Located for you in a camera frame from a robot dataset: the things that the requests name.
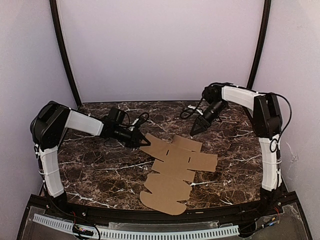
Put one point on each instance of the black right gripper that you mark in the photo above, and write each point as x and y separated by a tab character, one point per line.
203	123

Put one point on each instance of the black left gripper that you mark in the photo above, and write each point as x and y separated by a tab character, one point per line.
134	139

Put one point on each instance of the brown cardboard box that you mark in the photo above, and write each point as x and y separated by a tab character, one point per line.
174	169

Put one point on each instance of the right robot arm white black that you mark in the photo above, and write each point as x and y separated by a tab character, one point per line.
264	113

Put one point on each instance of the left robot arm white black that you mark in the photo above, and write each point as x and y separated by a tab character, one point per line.
47	130

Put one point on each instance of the left small circuit board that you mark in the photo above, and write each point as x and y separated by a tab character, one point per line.
82	233

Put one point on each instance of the small circuit board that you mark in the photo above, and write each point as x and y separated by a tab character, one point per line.
269	221
82	233

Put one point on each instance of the right small circuit board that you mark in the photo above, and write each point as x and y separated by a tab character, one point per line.
269	221

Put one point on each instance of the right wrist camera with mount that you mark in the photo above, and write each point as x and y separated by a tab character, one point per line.
194	110

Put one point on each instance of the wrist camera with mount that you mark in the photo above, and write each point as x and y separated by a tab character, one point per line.
136	124
194	110

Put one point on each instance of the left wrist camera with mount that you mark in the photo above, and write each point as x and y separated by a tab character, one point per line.
136	124

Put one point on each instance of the white slotted cable duct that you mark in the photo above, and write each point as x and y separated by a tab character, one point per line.
135	231

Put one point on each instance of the black front table rail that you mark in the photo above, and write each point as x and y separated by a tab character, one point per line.
236	214

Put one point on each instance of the right black frame post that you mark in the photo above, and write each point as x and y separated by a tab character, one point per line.
260	43

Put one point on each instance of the black frame post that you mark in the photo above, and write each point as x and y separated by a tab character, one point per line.
260	43
63	52

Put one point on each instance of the left black frame post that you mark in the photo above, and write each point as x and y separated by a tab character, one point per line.
63	52

